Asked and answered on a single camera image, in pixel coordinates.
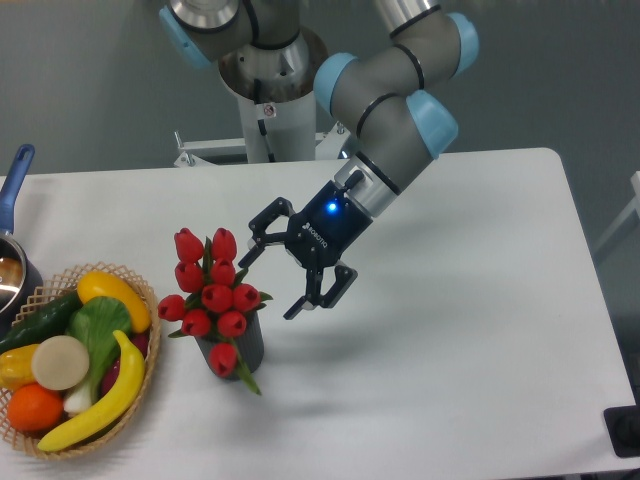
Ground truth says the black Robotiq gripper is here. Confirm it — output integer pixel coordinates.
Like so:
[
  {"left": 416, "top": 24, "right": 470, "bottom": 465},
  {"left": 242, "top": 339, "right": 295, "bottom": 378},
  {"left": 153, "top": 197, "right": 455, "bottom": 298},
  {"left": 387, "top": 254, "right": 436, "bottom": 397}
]
[{"left": 238, "top": 181, "right": 372, "bottom": 320}]

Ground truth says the red tulip bouquet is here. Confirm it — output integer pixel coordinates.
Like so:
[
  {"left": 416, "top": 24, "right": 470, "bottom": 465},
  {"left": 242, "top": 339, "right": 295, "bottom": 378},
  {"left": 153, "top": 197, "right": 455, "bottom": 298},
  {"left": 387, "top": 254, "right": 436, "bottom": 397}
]
[{"left": 157, "top": 227, "right": 274, "bottom": 396}]

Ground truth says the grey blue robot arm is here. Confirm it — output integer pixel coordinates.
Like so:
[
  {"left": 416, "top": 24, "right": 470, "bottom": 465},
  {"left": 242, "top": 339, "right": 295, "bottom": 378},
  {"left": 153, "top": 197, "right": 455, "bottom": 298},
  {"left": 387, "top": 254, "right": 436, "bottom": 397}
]
[{"left": 159, "top": 1, "right": 479, "bottom": 318}]

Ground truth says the dark grey ribbed vase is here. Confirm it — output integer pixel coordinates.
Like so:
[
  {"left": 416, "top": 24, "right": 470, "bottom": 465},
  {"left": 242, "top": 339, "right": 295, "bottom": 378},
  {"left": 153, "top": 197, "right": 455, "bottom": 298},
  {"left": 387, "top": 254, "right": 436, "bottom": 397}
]
[{"left": 195, "top": 312, "right": 265, "bottom": 395}]

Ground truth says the dark red vegetable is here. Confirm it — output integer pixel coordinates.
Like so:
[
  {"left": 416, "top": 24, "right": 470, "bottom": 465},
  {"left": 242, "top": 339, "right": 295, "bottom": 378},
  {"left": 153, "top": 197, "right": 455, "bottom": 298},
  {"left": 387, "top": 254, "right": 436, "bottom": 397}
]
[{"left": 100, "top": 332, "right": 149, "bottom": 397}]

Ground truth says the yellow banana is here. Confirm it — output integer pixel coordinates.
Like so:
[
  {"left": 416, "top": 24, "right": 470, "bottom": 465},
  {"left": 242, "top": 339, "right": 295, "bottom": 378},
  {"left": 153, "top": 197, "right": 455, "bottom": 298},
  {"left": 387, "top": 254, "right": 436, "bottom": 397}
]
[{"left": 37, "top": 330, "right": 145, "bottom": 453}]

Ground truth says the green bok choy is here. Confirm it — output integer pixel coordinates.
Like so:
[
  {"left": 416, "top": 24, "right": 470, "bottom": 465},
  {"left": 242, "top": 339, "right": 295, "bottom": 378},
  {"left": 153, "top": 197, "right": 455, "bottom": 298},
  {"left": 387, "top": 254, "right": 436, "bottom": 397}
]
[{"left": 63, "top": 296, "right": 131, "bottom": 417}]

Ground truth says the woven wicker basket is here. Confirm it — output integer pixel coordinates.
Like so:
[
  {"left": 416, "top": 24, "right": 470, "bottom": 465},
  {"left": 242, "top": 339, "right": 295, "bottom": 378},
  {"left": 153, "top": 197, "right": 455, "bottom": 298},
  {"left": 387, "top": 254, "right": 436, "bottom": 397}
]
[{"left": 1, "top": 261, "right": 161, "bottom": 461}]

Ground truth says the green cucumber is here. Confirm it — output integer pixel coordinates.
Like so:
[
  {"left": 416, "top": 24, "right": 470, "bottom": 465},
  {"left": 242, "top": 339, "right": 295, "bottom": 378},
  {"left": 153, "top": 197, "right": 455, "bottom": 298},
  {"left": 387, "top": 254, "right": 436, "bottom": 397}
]
[{"left": 1, "top": 291, "right": 82, "bottom": 353}]

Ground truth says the beige round slice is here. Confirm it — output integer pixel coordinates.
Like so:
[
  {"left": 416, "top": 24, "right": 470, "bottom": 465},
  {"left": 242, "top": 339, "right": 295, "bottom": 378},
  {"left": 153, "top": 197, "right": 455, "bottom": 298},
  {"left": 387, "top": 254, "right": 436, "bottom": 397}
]
[{"left": 31, "top": 335, "right": 89, "bottom": 391}]

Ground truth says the yellow bell pepper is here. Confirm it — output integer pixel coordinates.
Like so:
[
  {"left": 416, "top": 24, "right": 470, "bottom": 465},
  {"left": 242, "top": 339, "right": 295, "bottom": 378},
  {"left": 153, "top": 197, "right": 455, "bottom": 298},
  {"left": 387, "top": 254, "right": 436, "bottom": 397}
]
[{"left": 1, "top": 344, "right": 39, "bottom": 391}]

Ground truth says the orange fruit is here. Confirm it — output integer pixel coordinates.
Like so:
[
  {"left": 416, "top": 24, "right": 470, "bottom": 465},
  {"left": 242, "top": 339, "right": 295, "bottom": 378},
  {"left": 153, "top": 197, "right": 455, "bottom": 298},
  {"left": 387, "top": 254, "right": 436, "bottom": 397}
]
[{"left": 7, "top": 383, "right": 63, "bottom": 432}]

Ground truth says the black device at table edge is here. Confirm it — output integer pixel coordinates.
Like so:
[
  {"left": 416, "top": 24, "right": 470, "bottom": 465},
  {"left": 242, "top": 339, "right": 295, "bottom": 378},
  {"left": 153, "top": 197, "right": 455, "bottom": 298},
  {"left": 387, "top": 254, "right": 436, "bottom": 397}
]
[{"left": 603, "top": 405, "right": 639, "bottom": 458}]

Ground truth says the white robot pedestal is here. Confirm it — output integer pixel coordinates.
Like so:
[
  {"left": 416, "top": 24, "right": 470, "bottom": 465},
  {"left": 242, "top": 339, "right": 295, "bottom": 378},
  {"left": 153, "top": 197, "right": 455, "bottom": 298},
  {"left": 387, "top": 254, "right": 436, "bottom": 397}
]
[{"left": 174, "top": 26, "right": 355, "bottom": 167}]

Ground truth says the blue handled saucepan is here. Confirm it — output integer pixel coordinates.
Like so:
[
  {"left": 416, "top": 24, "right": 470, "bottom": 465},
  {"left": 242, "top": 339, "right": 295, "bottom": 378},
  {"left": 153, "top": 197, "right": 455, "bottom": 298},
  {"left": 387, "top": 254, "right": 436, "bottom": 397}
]
[{"left": 1, "top": 144, "right": 43, "bottom": 337}]

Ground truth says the white frame at right edge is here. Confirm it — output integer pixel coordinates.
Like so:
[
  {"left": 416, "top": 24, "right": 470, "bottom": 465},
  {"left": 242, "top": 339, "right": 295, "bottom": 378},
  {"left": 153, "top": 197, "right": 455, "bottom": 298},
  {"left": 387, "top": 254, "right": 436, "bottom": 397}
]
[{"left": 592, "top": 171, "right": 639, "bottom": 265}]

